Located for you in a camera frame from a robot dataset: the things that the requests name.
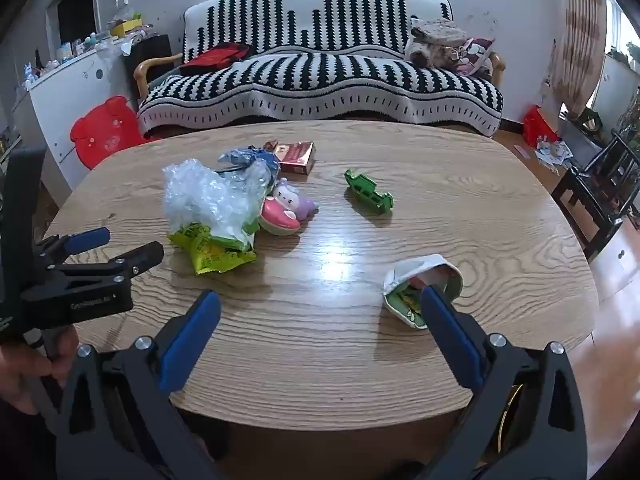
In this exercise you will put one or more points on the pink round toy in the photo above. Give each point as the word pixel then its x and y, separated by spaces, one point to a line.
pixel 277 217

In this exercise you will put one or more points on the pink white cartoon pillow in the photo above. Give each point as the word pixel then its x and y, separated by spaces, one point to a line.
pixel 472 57

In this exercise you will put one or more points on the blue snack wrapper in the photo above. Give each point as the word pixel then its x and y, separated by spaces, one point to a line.
pixel 250 157

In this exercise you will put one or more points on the red pig-shaped plastic stool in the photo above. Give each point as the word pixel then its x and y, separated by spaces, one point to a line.
pixel 105 132

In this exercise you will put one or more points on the yellow box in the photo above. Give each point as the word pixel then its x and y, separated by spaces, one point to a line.
pixel 127 27

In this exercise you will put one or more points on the purple rabbit toy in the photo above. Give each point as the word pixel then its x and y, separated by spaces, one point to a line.
pixel 295 200

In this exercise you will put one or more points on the wooden sofa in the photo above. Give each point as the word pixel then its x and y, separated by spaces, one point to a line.
pixel 150 62

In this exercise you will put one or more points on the dark wooden chair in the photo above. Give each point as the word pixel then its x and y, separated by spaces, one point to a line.
pixel 595 200

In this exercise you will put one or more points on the black-white striped sofa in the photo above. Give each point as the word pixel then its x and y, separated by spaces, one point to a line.
pixel 320 80

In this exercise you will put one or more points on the black gold-rimmed trash bin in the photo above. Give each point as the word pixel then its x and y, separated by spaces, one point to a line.
pixel 509 410

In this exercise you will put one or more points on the scattered papers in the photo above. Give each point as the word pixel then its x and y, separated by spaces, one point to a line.
pixel 555 156

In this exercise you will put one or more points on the row of small bottles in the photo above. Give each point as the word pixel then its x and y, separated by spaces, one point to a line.
pixel 65 55

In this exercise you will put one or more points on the black cabinet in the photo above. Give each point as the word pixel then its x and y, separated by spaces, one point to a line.
pixel 150 52

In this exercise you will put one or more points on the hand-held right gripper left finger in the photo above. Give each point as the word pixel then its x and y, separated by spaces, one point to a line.
pixel 190 345

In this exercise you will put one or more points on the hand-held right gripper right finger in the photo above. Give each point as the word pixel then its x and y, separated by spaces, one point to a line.
pixel 455 340

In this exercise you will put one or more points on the patterned curtain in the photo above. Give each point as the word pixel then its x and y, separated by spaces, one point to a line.
pixel 577 35

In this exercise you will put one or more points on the clear bubble wrap bag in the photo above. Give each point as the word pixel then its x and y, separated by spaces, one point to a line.
pixel 210 200

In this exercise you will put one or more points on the red brown box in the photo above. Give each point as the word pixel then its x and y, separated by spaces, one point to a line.
pixel 297 156

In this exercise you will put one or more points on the person's left hand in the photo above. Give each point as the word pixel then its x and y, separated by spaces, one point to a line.
pixel 20 380

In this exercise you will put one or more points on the red bag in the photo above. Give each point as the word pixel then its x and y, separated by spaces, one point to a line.
pixel 539 127

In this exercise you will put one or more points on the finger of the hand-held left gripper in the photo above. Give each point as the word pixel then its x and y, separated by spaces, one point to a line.
pixel 87 240
pixel 142 256

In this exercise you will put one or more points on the green snack packet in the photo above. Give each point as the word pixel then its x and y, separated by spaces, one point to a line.
pixel 210 252

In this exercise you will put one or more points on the white cabinet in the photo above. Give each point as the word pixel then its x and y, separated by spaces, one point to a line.
pixel 75 90

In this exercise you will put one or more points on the beige plush toy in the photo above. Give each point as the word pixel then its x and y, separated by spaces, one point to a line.
pixel 432 40

